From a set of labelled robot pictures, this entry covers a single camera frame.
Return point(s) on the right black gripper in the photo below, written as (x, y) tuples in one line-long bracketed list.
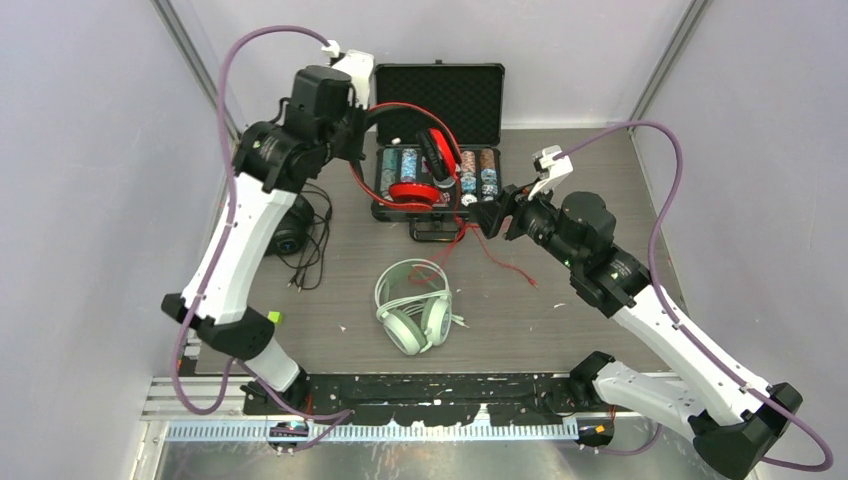
[(490, 214)]

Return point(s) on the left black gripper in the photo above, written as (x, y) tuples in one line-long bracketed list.
[(356, 149)]

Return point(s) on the green cube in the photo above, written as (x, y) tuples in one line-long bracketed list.
[(275, 317)]

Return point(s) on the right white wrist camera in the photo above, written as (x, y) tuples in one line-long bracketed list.
[(552, 166)]

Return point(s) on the blue black headphones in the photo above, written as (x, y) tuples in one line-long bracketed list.
[(290, 235)]

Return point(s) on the black poker chip case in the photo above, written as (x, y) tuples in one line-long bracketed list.
[(469, 99)]

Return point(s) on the mint green headphones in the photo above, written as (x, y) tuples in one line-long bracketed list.
[(419, 322)]

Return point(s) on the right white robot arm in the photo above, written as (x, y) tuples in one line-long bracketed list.
[(729, 414)]

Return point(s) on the red headphones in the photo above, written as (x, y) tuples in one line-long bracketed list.
[(422, 175)]

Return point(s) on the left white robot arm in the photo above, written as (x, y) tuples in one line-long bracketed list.
[(270, 169)]

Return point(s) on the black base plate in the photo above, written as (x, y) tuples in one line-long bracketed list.
[(441, 400)]

